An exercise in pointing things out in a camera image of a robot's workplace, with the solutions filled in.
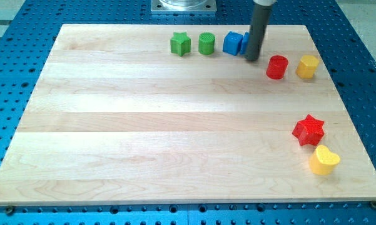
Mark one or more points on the red cylinder block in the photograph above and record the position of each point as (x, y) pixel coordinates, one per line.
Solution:
(276, 67)

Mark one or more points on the green star block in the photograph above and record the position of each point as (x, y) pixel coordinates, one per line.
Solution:
(180, 43)

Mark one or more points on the red star block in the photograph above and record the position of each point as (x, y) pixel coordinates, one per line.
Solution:
(309, 131)

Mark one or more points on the wooden board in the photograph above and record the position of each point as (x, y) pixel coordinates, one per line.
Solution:
(116, 118)

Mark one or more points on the green cylinder block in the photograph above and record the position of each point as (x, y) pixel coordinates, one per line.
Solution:
(206, 43)

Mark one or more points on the blue cube block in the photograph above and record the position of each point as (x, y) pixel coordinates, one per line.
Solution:
(232, 43)

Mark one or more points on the blue block behind tool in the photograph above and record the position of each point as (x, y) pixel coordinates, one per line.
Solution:
(244, 43)

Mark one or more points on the yellow hexagon block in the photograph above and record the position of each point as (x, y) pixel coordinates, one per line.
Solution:
(307, 66)

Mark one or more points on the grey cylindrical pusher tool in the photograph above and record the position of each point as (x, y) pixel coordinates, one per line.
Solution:
(262, 10)

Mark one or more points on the yellow heart block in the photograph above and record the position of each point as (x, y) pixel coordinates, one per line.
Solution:
(323, 161)

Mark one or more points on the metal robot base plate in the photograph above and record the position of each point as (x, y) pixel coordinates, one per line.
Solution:
(183, 6)

